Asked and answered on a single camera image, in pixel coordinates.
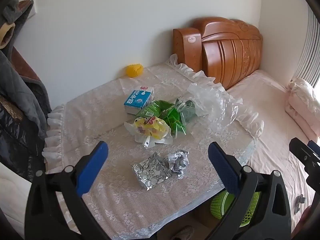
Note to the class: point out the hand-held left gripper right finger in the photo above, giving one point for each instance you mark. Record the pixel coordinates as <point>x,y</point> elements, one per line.
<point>223,167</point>

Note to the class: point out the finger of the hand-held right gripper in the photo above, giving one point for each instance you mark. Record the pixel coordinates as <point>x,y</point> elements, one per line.
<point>314,147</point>
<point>301,153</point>

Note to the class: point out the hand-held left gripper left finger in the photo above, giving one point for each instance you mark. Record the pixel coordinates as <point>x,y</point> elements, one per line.
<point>92,170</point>

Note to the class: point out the green plastic basket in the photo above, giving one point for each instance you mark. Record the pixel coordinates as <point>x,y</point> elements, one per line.
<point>220,206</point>

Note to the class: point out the small clear green bag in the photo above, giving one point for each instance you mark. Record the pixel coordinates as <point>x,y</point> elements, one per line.
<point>175,120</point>

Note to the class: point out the green printed snack bag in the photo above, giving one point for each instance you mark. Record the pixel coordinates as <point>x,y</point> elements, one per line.
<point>155,107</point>

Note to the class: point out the bed with pink sheet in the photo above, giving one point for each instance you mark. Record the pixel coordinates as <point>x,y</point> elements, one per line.
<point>270,120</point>

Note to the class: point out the folded pink quilt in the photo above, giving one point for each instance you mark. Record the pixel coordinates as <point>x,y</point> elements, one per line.
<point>300,100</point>

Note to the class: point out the small grey object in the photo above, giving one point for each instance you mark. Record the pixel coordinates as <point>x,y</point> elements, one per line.
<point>300,203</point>

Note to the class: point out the flat silver foil packet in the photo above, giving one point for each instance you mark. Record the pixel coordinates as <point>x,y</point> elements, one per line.
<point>150,172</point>

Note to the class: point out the clear plastic bag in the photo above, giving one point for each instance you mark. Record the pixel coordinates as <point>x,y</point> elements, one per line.
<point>215,105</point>

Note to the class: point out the dark green wrapper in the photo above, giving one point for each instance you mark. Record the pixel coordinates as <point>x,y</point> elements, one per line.
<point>188,107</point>

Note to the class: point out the yellow cartoon snack packet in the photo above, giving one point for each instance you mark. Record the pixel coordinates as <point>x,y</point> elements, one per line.
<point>150,127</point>

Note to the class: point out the grey slipper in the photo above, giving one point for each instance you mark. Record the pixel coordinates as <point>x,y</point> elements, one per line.
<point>183,233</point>

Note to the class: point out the black shiny jacket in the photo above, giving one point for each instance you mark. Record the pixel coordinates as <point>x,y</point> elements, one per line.
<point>17,142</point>

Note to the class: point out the blue white milk carton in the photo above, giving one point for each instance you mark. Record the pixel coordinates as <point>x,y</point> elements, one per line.
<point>138,100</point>

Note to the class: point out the white ribbed curtain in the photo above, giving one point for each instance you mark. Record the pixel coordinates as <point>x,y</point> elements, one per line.
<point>308,47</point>

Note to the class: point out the grey hanging coat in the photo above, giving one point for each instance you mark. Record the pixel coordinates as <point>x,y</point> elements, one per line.
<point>22,90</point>

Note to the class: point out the yellow spiky ball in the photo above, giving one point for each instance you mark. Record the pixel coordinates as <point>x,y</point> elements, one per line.
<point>134,70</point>

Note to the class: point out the wooden headboard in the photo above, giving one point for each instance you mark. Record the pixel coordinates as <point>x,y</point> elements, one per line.
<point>230,50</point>

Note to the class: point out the brown cloth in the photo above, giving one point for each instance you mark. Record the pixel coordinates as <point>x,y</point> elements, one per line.
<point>23,65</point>

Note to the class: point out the grey beige fleece garment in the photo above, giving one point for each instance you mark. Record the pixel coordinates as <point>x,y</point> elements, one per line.
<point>12,15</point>

